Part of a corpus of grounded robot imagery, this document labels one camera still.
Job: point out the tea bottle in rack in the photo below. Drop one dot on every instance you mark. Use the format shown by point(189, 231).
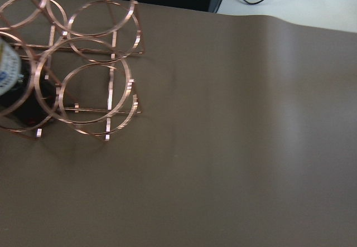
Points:
point(19, 102)

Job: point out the copper wire bottle rack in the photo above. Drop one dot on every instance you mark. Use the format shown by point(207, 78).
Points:
point(83, 79)

